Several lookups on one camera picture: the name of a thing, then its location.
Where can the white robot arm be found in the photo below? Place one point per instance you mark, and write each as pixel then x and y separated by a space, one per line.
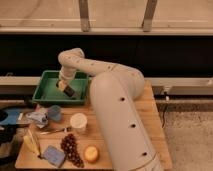
pixel 113 89

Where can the green plastic tray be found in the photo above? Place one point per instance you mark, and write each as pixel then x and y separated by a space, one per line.
pixel 47 93

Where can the black whiteboard eraser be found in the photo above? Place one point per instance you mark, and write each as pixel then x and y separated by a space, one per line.
pixel 69 91

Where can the bunch of dark grapes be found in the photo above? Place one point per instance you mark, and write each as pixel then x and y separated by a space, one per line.
pixel 69 147

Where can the blue black object at left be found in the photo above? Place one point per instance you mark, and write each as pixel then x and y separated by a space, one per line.
pixel 10 116

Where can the silver fork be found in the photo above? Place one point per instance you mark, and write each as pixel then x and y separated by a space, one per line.
pixel 66 129

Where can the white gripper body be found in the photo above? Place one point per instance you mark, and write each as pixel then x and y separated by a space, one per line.
pixel 67 74

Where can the yellow round bun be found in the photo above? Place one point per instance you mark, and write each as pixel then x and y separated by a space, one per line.
pixel 91 153

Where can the yellow banana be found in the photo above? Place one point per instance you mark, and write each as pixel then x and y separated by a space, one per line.
pixel 30 139

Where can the light blue cup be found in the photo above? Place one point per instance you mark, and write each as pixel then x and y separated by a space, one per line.
pixel 54 113

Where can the crumpled white wrapper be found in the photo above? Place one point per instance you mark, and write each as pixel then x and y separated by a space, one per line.
pixel 39 117

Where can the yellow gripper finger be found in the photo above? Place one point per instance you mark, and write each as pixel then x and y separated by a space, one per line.
pixel 61 85

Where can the blue sponge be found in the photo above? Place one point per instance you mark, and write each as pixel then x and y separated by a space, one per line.
pixel 54 156

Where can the white plastic cup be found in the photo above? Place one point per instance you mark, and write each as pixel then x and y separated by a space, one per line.
pixel 78 122

